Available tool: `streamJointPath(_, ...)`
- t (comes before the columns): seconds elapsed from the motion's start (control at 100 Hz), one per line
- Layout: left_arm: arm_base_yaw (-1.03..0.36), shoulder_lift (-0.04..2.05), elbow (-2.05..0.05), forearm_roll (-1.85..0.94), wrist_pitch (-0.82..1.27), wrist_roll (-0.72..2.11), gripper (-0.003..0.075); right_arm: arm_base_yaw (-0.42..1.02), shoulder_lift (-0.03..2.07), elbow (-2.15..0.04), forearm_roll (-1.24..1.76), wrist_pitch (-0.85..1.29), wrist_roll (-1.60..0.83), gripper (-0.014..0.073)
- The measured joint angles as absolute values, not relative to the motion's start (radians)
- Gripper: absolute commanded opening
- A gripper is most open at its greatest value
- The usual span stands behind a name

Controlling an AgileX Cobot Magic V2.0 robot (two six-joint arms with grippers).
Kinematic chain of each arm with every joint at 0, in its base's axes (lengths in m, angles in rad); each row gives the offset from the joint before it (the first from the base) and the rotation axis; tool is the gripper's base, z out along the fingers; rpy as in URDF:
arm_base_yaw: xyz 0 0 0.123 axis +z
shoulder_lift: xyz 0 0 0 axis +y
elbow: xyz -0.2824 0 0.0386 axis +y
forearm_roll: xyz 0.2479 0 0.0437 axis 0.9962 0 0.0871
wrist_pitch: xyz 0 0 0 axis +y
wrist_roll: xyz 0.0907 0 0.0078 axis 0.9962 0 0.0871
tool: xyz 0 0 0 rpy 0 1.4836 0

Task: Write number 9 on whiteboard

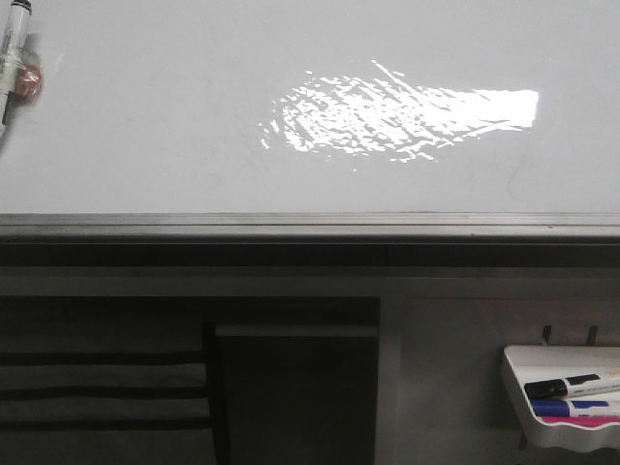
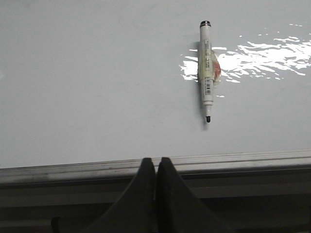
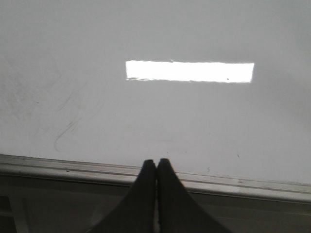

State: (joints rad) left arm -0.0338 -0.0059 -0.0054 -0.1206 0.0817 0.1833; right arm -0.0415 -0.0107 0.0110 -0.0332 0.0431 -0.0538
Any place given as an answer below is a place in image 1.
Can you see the white whiteboard marker with tape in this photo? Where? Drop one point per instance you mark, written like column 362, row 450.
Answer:
column 21, row 71

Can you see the black capped whiteboard marker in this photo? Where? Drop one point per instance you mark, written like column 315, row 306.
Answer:
column 573, row 386

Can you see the blue capped whiteboard marker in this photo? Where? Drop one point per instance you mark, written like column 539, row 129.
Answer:
column 604, row 405

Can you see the white wavy-edged marker tray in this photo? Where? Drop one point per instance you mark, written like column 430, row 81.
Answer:
column 525, row 364

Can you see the grey black striped fabric panel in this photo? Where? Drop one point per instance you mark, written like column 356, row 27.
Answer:
column 112, row 408

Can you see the pink highlighter marker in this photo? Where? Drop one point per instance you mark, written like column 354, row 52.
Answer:
column 586, row 422

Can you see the white whiteboard with aluminium frame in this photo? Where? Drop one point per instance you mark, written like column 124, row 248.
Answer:
column 358, row 119

